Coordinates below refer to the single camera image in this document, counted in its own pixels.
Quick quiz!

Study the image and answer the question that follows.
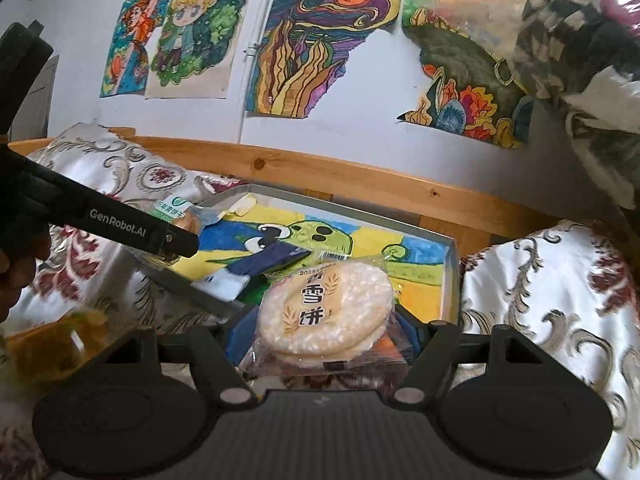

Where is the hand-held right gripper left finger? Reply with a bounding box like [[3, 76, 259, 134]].
[[106, 310, 261, 407]]

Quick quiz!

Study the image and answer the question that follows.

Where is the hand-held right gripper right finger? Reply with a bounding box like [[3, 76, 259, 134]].
[[392, 307, 540, 407]]

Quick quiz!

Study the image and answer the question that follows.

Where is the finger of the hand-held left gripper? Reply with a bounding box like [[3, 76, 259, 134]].
[[149, 225, 202, 259]]

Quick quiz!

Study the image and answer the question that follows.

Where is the round biscuit packet green label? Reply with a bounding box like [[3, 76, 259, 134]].
[[127, 192, 223, 271]]

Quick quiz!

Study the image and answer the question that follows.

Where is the grey metal tray box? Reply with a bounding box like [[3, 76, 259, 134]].
[[129, 182, 462, 363]]

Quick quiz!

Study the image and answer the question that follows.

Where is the dark blue stick packet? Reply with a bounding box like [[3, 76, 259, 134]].
[[192, 242, 312, 304]]

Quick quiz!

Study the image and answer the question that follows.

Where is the white rice cracker packet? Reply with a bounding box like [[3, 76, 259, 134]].
[[239, 257, 417, 380]]

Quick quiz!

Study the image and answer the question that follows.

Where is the orange bread packet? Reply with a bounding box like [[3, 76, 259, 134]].
[[0, 309, 117, 386]]

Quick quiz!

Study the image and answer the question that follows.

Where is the person's left hand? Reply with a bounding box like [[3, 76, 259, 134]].
[[0, 232, 51, 323]]

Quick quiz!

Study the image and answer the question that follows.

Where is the green cartoon drawing sheet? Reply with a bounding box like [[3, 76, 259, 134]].
[[200, 200, 451, 328]]

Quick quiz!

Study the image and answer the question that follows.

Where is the floral printed blanket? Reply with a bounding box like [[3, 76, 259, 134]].
[[0, 122, 640, 480]]

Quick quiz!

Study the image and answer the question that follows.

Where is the plastic bag of clothes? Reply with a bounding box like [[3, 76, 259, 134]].
[[512, 0, 640, 212]]

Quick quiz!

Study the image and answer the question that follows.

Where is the orange-haired figure wall poster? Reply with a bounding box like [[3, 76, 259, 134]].
[[99, 0, 167, 99]]

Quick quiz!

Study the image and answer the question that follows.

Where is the white wall pipe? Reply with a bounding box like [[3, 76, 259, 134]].
[[238, 0, 287, 145]]

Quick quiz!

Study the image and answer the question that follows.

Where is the blond figure wall poster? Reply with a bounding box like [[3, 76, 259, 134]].
[[144, 0, 257, 102]]

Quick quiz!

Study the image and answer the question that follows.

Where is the purple swirl wall poster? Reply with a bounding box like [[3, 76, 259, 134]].
[[244, 0, 412, 120]]

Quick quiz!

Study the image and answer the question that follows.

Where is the dark green flower wall poster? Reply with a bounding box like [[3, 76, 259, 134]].
[[396, 0, 537, 150]]

